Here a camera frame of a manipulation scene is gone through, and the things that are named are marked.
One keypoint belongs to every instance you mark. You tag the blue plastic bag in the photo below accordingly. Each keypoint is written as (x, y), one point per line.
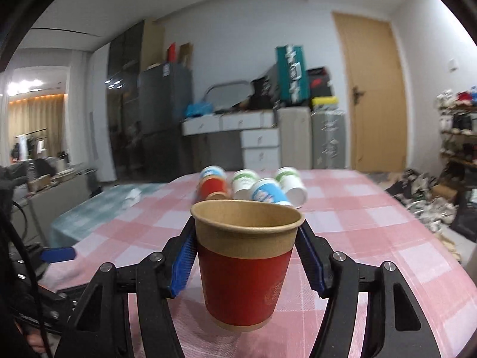
(199, 109)

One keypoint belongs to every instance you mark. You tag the blue white cup rear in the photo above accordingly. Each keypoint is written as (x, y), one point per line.
(213, 171)

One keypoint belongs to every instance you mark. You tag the green white cup right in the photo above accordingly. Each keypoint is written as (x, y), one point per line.
(292, 185)

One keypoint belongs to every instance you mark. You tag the dark grey refrigerator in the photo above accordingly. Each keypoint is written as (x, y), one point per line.
(165, 92)

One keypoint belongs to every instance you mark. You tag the beige suitcase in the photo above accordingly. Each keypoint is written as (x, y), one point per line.
(295, 135)

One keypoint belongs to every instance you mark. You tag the green white cup middle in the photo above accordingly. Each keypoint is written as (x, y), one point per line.
(242, 182)

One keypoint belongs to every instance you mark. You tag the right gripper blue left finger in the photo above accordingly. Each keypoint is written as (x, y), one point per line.
(181, 257)

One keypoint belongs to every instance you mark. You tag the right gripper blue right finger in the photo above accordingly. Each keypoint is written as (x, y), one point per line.
(313, 253)

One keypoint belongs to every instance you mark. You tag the silver suitcase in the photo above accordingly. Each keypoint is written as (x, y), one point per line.
(328, 139)

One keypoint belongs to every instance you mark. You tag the shoe rack with shoes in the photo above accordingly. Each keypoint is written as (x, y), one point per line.
(457, 127)

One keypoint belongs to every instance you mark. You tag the green plaid tablecloth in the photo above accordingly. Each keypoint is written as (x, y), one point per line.
(77, 223)

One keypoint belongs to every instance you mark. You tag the person's left hand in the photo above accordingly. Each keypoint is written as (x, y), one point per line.
(36, 343)

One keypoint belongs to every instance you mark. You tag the wooden door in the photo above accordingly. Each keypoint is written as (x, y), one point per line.
(377, 97)

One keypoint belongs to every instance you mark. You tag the blue rabbit paper cup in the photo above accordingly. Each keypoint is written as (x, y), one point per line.
(267, 190)

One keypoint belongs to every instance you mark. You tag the white desk with drawers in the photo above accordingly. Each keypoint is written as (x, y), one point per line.
(235, 141)

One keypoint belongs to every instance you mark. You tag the green white cup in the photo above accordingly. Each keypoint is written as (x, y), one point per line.
(242, 182)
(292, 185)

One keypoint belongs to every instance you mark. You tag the red paper cup lying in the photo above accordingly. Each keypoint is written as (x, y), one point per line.
(213, 187)

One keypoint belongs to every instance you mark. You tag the red kraft paper cup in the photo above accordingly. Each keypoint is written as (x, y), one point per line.
(244, 249)

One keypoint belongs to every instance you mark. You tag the pink plaid tablecloth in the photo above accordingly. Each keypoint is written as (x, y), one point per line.
(349, 210)

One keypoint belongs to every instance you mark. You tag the teal suitcase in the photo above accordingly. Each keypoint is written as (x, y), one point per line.
(292, 77)

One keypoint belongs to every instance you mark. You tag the black glass wardrobe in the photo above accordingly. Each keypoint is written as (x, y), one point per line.
(122, 99)

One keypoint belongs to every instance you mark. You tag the stacked shoe boxes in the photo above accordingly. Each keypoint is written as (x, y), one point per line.
(321, 88)

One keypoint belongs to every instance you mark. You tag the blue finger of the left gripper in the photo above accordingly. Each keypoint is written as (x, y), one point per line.
(58, 254)

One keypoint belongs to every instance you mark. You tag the black bag on desk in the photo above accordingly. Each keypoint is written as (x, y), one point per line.
(263, 96)

